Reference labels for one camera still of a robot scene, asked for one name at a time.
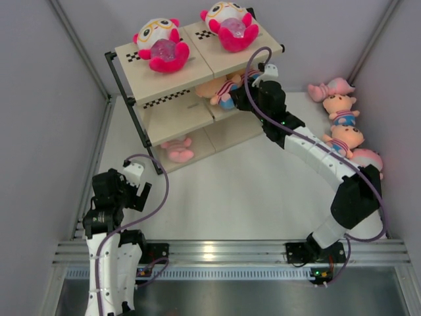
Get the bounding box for aluminium frame post right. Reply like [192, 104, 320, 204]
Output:
[347, 0, 403, 85]

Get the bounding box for white pink panda plush glasses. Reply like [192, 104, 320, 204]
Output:
[132, 18, 190, 74]

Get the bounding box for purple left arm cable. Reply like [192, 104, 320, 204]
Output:
[97, 153, 170, 316]

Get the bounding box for pink striped plush bottom shelf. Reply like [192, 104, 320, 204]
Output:
[160, 136, 195, 163]

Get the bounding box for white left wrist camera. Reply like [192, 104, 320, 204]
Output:
[122, 161, 145, 188]

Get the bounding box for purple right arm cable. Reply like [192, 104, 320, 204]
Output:
[243, 47, 386, 287]

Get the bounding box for pink striped plush right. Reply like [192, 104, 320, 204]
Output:
[351, 148, 384, 180]

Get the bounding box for white panda toy on shelf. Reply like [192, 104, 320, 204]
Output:
[200, 1, 259, 53]

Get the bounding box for aluminium frame post left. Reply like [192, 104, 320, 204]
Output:
[45, 0, 112, 103]

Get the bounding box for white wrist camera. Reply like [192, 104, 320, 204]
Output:
[122, 161, 145, 188]
[252, 63, 279, 87]

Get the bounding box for white slotted cable duct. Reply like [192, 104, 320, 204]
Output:
[65, 265, 333, 280]

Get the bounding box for beige three-tier shelf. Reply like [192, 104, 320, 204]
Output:
[105, 22, 285, 174]

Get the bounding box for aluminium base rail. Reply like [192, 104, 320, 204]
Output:
[52, 238, 410, 266]

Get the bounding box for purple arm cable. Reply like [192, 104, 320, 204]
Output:
[97, 153, 170, 316]
[243, 47, 386, 287]

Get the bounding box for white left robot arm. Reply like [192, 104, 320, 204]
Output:
[82, 163, 151, 315]

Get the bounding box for peach doll blue pants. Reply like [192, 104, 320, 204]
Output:
[322, 124, 364, 159]
[194, 77, 238, 110]
[322, 94, 360, 126]

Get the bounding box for pink plush far corner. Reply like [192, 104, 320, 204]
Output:
[307, 78, 355, 102]

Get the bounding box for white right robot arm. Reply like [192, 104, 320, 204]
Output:
[230, 78, 385, 263]

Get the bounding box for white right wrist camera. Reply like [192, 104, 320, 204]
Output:
[252, 63, 279, 87]

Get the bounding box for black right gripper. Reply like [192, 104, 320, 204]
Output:
[230, 78, 270, 124]

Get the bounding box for aluminium frame post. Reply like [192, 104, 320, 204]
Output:
[347, 0, 403, 85]
[45, 0, 112, 103]

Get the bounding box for peach doll on middle shelf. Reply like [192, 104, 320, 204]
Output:
[226, 68, 261, 86]

